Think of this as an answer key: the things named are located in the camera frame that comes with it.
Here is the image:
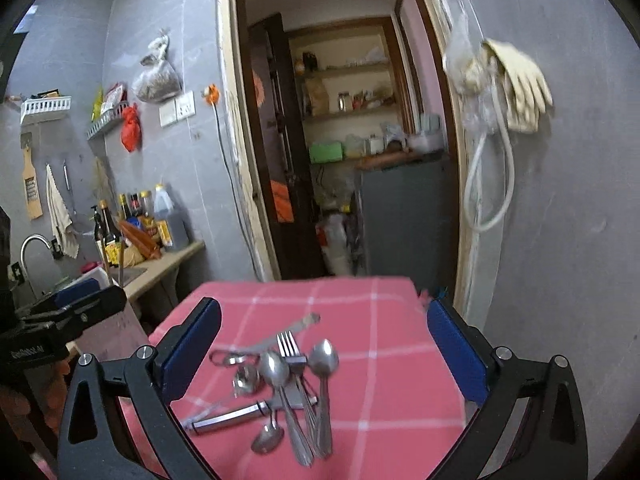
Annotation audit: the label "green box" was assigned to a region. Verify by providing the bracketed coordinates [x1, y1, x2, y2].
[309, 141, 346, 165]

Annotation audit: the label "orange snack packet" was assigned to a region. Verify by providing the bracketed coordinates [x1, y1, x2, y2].
[117, 220, 163, 261]

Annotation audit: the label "wooden grater board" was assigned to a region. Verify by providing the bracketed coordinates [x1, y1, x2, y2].
[21, 145, 45, 221]

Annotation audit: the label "clear plastic bag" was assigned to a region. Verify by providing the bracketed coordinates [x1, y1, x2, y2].
[442, 5, 501, 133]

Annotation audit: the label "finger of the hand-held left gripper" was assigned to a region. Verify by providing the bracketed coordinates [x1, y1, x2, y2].
[20, 285, 129, 345]
[15, 277, 103, 321]

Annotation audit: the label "white plastic basin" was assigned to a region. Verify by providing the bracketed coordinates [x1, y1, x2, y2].
[75, 265, 111, 291]

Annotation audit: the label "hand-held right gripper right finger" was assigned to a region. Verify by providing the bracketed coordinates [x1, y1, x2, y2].
[426, 296, 589, 480]

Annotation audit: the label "red packet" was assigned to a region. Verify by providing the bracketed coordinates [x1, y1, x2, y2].
[102, 84, 126, 113]

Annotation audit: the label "pink checkered tablecloth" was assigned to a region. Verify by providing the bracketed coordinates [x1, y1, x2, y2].
[115, 276, 468, 480]

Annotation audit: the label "white wall rack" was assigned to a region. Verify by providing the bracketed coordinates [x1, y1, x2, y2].
[20, 96, 71, 126]

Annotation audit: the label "clear bag of dried goods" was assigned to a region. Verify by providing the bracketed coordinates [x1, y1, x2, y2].
[131, 30, 182, 103]

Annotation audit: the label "white hose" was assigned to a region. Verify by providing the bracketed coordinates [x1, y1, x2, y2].
[462, 60, 516, 233]

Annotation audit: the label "dark wooden door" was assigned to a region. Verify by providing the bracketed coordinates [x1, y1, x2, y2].
[245, 12, 326, 281]

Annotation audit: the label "cream rubber gloves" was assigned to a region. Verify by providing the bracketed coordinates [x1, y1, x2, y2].
[480, 37, 555, 135]

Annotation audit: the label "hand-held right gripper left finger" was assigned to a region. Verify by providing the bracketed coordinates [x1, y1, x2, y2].
[56, 296, 223, 480]

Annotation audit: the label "chrome faucet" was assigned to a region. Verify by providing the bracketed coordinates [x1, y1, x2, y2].
[20, 234, 63, 301]

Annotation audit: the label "beige hanging towel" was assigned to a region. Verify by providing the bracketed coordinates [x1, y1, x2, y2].
[46, 164, 81, 260]

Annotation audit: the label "large oil jug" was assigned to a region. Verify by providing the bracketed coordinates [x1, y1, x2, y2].
[152, 183, 190, 252]

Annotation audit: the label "dark soy sauce bottle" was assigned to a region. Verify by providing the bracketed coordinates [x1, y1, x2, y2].
[95, 200, 123, 267]

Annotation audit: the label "small steel spoon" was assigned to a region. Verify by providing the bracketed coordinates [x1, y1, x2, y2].
[181, 365, 266, 428]
[250, 410, 286, 455]

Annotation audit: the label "white plastic bag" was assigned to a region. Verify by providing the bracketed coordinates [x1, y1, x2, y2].
[315, 212, 363, 276]

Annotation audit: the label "black power cable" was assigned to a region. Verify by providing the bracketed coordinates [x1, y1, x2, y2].
[212, 105, 256, 281]

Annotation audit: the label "large steel spoon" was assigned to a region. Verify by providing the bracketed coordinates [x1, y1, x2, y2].
[306, 338, 341, 460]
[257, 351, 315, 468]

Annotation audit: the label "orange door sticker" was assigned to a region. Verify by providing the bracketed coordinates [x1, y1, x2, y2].
[270, 180, 293, 223]

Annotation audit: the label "white wall socket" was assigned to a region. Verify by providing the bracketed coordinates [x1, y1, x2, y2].
[159, 91, 196, 128]

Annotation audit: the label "grey wall rack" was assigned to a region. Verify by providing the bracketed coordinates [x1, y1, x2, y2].
[85, 102, 130, 141]

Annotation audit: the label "long thin steel spoon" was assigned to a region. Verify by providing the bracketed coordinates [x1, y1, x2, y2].
[209, 312, 322, 367]

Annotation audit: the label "steel fork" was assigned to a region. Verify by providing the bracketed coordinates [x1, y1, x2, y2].
[276, 331, 323, 453]

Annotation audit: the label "red plastic bag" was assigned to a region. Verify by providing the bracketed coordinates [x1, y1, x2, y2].
[121, 104, 142, 153]

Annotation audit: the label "steel handled knife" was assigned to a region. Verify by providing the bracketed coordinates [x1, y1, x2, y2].
[190, 394, 319, 436]

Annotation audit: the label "person's left hand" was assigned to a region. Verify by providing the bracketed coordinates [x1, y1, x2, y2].
[46, 360, 71, 428]

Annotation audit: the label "wooden shelf unit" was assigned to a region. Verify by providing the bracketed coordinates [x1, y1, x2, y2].
[287, 17, 416, 171]

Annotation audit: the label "grey cabinet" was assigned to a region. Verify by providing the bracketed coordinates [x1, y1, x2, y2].
[355, 152, 461, 291]

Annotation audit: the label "wooden door frame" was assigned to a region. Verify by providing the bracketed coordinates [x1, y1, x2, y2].
[217, 0, 476, 321]

